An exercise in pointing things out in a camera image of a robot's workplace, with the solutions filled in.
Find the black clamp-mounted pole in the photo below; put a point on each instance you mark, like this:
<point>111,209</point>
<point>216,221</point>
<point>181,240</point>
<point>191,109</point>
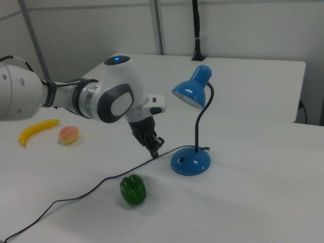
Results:
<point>196,25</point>

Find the yellow toy banana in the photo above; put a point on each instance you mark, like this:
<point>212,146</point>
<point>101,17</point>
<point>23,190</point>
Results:
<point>38,127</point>

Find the grey partition post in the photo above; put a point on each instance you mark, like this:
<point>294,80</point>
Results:
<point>35,43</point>
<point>160,25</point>

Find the blue gooseneck desk lamp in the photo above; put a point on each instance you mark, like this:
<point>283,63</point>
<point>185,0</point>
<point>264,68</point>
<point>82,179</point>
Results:
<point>189,162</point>

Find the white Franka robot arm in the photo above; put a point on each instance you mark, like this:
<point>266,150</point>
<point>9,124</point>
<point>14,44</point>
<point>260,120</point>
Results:
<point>116,83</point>

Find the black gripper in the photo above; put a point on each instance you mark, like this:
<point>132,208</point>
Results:
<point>143,130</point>

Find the pink yellow toy peach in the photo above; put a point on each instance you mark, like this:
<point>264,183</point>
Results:
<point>69,135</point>

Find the green toy bell pepper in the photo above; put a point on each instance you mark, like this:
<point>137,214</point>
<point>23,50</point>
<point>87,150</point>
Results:
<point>132,189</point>

